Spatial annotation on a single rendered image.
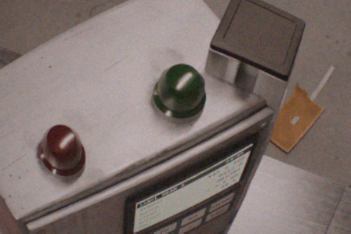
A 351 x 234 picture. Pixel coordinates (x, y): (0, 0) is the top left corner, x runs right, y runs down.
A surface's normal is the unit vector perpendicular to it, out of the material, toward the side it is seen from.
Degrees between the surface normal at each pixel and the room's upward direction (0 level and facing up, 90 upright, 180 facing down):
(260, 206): 0
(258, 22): 0
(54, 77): 0
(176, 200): 90
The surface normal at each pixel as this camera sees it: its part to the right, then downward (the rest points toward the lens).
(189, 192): 0.54, 0.75
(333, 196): 0.09, -0.52
